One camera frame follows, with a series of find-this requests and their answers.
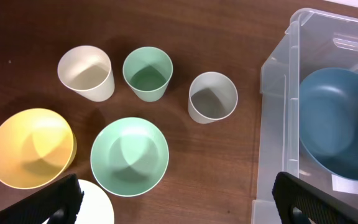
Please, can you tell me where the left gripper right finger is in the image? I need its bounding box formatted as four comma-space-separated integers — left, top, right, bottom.
272, 172, 358, 224

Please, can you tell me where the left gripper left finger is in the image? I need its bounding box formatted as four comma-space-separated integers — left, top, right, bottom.
0, 174, 84, 224

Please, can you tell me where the white bowl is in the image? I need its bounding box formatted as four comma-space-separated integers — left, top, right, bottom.
42, 179, 116, 224

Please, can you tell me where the white label in bin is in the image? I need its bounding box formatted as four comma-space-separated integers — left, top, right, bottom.
331, 175, 358, 195

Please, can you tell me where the yellow bowl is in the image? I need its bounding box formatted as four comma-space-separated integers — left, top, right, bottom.
0, 108, 77, 189

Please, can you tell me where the mint green bowl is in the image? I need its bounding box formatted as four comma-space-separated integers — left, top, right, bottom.
90, 117, 169, 197

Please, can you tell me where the dark blue bowl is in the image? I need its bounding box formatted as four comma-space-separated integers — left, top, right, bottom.
299, 68, 358, 181

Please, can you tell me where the grey cup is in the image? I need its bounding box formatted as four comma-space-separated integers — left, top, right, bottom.
188, 72, 239, 124

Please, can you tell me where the beige cup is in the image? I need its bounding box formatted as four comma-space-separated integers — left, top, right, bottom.
57, 45, 115, 102

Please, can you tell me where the clear plastic storage bin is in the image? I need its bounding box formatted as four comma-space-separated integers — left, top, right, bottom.
251, 8, 358, 224

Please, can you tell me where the mint green cup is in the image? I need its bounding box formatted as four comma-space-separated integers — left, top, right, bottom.
122, 47, 173, 102

